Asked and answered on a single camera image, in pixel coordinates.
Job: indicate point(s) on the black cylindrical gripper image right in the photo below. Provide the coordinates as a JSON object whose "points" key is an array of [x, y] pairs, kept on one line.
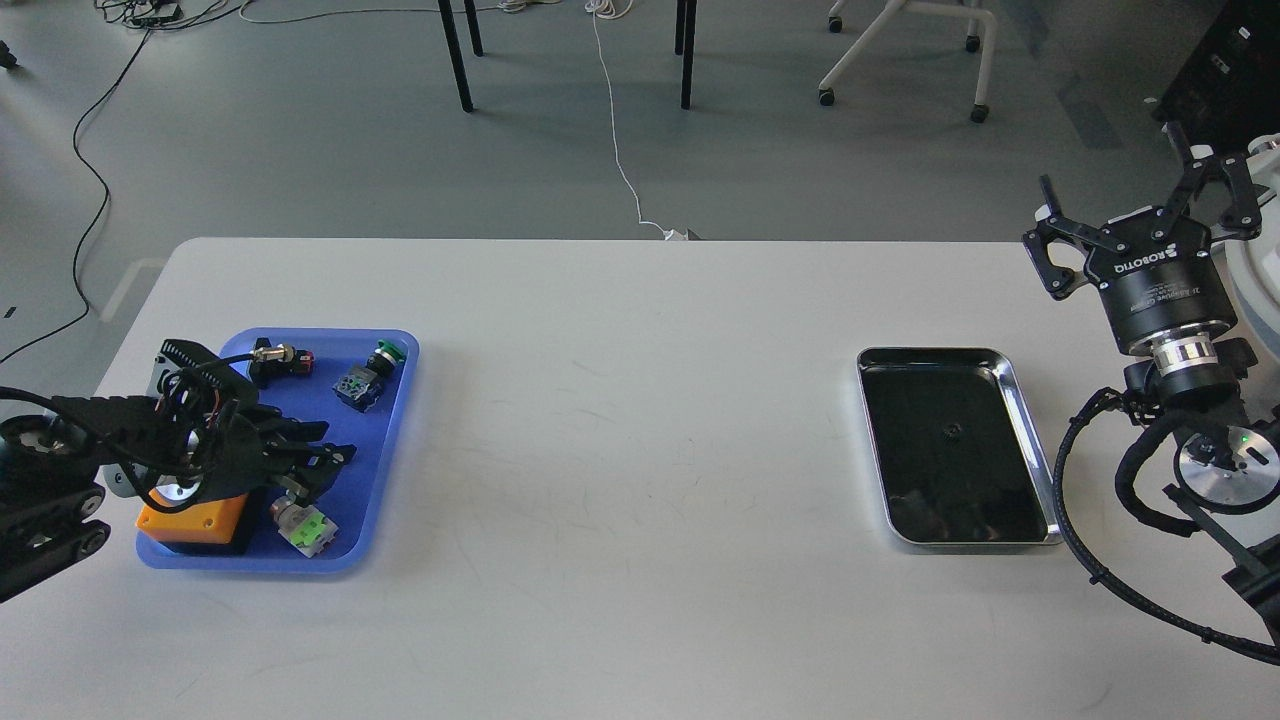
{"points": [[1155, 280]]}

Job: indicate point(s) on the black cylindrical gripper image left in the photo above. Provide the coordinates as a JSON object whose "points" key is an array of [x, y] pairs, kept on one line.
{"points": [[239, 448]]}

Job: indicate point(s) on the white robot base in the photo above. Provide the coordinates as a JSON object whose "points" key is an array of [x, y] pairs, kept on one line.
{"points": [[1253, 265]]}

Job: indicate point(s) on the blue plastic tray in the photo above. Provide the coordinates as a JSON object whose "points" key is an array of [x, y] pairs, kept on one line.
{"points": [[354, 500]]}

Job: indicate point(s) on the silver metal tray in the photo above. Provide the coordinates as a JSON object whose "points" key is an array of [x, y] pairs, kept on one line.
{"points": [[987, 492]]}

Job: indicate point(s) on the orange and black button box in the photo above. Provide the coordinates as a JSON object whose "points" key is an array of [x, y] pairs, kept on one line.
{"points": [[219, 528]]}

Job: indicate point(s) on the black cabinet on casters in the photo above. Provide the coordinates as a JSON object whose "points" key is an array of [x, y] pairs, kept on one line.
{"points": [[1227, 92]]}

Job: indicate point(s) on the black table leg left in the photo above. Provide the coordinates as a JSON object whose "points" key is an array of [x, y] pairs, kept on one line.
{"points": [[454, 48]]}

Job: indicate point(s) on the black table leg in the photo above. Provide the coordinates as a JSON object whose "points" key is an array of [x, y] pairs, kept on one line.
{"points": [[454, 48], [686, 20]]}

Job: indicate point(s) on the black table leg right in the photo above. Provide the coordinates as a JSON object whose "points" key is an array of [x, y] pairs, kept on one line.
{"points": [[686, 20]]}

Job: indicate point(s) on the light green contact block switch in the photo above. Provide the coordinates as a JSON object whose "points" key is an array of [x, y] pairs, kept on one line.
{"points": [[304, 527]]}

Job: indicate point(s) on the black selector switch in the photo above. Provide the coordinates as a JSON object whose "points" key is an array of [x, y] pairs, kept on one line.
{"points": [[269, 362]]}

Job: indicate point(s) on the green push button switch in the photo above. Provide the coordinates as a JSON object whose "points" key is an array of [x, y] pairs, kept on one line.
{"points": [[364, 384]]}

